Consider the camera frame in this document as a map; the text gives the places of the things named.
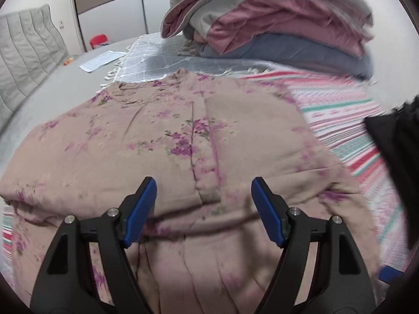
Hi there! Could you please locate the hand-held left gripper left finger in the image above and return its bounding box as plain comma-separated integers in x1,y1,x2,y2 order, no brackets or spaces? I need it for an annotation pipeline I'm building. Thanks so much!
30,177,158,314

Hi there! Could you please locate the sliding door wardrobe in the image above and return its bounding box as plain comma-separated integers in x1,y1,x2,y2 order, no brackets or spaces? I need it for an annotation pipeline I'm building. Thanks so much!
68,0,164,53

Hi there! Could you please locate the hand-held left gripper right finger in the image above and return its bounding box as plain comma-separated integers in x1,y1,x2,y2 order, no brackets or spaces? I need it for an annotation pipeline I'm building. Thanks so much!
251,177,377,314

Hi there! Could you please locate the white and blue printed sheet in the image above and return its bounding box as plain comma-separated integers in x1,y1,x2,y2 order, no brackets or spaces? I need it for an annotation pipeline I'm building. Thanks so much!
79,51,126,73

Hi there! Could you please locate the striped pink and teal blanket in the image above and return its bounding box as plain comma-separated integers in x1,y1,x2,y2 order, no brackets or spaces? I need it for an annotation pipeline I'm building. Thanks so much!
0,70,415,288

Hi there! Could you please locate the blue folded blanket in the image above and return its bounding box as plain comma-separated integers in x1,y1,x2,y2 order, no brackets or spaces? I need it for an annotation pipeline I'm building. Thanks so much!
196,33,374,81

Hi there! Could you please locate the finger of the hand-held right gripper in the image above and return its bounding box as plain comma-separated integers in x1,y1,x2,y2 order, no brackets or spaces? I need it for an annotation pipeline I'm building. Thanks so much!
378,266,404,284

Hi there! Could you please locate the red plastic stool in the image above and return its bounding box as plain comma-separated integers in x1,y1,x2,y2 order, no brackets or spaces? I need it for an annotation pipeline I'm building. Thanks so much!
89,34,108,50

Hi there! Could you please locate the pile of folded blankets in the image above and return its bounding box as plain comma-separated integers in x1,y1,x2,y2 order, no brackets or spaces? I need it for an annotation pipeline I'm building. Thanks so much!
160,0,367,58

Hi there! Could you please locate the pink floral padded garment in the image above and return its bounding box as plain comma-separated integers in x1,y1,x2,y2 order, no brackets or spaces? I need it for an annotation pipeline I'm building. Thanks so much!
0,69,382,314

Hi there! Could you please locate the grey quilted headboard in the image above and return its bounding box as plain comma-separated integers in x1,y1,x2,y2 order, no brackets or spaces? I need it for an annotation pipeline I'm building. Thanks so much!
0,4,69,121

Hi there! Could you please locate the grey bed sheet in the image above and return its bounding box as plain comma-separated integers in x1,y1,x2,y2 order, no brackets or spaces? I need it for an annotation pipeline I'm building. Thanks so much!
0,33,164,158

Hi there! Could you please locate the grey checked fringed throw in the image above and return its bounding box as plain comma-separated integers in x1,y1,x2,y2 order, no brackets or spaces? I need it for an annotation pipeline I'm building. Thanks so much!
100,33,272,87

